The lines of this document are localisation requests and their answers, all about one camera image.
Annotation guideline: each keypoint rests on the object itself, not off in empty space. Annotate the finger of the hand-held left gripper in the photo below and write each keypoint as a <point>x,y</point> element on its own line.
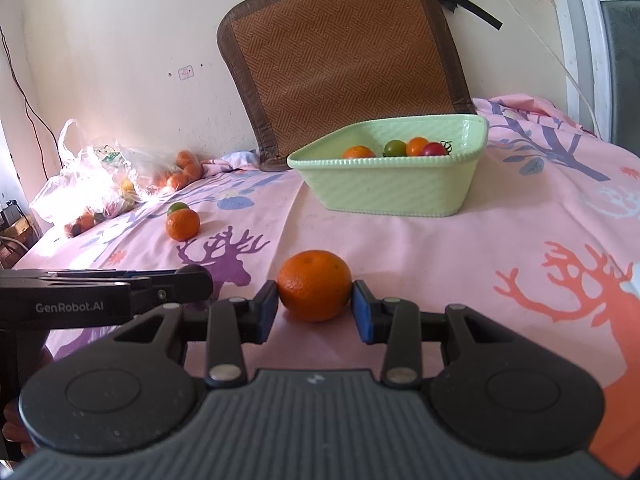
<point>175,285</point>
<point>137,275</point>

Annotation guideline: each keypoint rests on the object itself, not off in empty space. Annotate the yellow fruit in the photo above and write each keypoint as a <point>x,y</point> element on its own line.
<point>127,186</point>

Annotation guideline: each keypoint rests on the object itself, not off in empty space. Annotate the white window frame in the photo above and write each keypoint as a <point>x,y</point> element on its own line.
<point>590,35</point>

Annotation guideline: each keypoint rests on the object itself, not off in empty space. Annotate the orange tomato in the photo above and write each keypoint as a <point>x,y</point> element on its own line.
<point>415,145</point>

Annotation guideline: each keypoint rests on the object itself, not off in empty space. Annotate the person's left hand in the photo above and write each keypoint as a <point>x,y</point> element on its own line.
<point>14,425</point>

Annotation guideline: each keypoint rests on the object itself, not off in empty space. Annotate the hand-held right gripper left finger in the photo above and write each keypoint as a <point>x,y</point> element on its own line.
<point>270,312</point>

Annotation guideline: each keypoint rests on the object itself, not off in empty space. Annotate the green tomato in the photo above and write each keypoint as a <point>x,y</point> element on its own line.
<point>394,148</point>
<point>177,207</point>

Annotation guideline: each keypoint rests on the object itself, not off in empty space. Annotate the orange mandarin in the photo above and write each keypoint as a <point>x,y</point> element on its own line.
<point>182,225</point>
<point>358,152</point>
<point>314,285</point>

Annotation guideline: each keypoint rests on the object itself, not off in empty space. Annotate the small orange fruit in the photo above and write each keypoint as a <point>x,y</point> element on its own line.
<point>86,222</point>

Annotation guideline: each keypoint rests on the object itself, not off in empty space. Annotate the white wall socket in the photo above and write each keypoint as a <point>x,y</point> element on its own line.
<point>186,72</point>

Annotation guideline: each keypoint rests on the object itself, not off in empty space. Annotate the green plastic basin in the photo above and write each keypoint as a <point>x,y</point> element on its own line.
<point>390,187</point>

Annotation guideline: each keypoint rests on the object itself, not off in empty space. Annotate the clear bag of mandarins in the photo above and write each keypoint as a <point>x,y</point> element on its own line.
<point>180,172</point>

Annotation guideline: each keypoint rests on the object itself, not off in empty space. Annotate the brown box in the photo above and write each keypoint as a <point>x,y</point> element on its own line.
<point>17,235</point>

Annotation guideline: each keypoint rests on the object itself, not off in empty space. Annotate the red tomato with stem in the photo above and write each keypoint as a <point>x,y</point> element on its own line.
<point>434,149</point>

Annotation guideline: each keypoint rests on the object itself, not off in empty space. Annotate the clear plastic bag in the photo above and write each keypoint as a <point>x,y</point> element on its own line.
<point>85,180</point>

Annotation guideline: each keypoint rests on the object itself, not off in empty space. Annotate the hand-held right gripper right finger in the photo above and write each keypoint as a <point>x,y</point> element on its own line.
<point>361,312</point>

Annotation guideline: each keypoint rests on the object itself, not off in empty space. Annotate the brown woven mat cushion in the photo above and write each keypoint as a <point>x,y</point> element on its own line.
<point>340,60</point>

